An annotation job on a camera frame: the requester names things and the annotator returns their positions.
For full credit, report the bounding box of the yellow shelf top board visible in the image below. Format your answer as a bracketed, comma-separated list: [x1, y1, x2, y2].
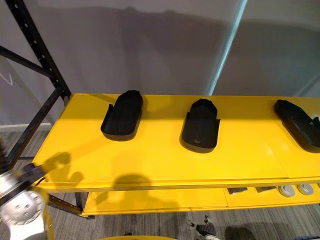
[32, 92, 320, 193]

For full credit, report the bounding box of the black plastic housing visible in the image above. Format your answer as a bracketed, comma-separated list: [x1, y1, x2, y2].
[179, 98, 221, 154]
[100, 89, 148, 142]
[273, 99, 320, 154]

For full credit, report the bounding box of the silver round disc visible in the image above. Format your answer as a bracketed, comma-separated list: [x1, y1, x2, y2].
[277, 185, 297, 198]
[296, 183, 315, 196]

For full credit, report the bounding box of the dark grey small block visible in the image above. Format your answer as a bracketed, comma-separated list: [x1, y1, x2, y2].
[226, 187, 249, 196]
[254, 186, 275, 194]

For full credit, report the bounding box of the yellow lower shelf board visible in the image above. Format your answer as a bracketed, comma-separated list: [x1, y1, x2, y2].
[81, 183, 320, 217]

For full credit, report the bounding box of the white baseboard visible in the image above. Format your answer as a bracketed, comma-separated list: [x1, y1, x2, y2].
[0, 122, 52, 133]

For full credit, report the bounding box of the black metal rack frame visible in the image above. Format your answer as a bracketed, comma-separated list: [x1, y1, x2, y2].
[0, 0, 96, 221]

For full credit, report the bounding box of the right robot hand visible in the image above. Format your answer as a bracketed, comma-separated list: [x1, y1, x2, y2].
[185, 214, 217, 239]

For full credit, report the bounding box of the yellow shelf board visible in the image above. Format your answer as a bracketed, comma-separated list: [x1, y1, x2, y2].
[32, 92, 320, 193]
[81, 183, 320, 217]

